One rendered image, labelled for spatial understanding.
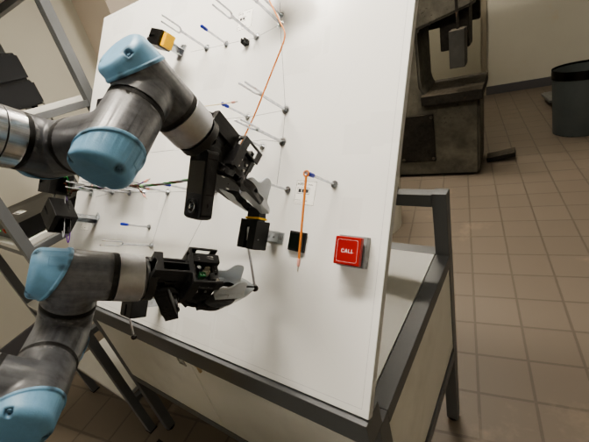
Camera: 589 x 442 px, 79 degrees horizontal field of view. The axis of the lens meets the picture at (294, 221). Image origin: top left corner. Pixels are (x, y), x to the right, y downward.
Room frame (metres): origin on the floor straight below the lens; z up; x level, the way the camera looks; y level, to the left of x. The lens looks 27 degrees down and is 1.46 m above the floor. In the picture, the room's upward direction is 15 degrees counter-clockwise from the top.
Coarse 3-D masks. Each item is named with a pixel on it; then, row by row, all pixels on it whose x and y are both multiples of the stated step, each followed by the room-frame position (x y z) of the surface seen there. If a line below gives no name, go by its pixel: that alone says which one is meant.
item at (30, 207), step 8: (24, 200) 1.55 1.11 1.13; (32, 200) 1.51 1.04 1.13; (40, 200) 1.47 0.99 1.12; (72, 200) 1.37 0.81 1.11; (8, 208) 1.49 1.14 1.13; (16, 208) 1.45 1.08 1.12; (24, 208) 1.41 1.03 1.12; (32, 208) 1.38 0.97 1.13; (40, 208) 1.34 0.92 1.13; (16, 216) 1.33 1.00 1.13; (24, 216) 1.30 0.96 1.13; (32, 216) 1.26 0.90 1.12; (40, 216) 1.28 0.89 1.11; (0, 224) 1.27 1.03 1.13; (24, 224) 1.23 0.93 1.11; (32, 224) 1.25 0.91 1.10; (40, 224) 1.27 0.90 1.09; (0, 232) 1.32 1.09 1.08; (32, 232) 1.24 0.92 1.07
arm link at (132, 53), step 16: (112, 48) 0.53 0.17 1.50; (128, 48) 0.50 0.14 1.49; (144, 48) 0.51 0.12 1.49; (112, 64) 0.49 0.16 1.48; (128, 64) 0.49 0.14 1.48; (144, 64) 0.50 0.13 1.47; (160, 64) 0.52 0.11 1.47; (112, 80) 0.50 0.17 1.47; (128, 80) 0.49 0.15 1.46; (144, 80) 0.49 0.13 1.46; (160, 80) 0.51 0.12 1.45; (176, 80) 0.53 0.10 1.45; (160, 96) 0.50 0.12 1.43; (176, 96) 0.52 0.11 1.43; (192, 96) 0.55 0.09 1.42; (176, 112) 0.52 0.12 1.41
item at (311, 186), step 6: (300, 186) 0.69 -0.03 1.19; (312, 186) 0.67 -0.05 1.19; (300, 192) 0.68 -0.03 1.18; (306, 192) 0.67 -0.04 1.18; (312, 192) 0.66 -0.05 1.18; (294, 198) 0.68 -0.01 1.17; (300, 198) 0.67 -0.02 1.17; (306, 198) 0.66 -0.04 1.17; (312, 198) 0.65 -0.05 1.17; (306, 204) 0.66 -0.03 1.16; (312, 204) 0.65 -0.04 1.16
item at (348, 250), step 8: (336, 240) 0.54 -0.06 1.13; (344, 240) 0.53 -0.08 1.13; (352, 240) 0.52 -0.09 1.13; (360, 240) 0.52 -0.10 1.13; (336, 248) 0.54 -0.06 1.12; (344, 248) 0.53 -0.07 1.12; (352, 248) 0.52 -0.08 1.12; (360, 248) 0.51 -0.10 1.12; (336, 256) 0.53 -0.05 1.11; (344, 256) 0.52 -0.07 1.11; (352, 256) 0.51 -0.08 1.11; (360, 256) 0.51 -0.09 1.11; (344, 264) 0.51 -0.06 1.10; (352, 264) 0.50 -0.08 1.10; (360, 264) 0.50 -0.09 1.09
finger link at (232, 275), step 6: (222, 270) 0.57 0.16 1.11; (228, 270) 0.57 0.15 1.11; (234, 270) 0.58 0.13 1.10; (240, 270) 0.58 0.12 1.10; (222, 276) 0.58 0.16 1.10; (228, 276) 0.58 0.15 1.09; (234, 276) 0.58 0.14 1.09; (240, 276) 0.59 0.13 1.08; (228, 282) 0.58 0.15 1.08; (234, 282) 0.58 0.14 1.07
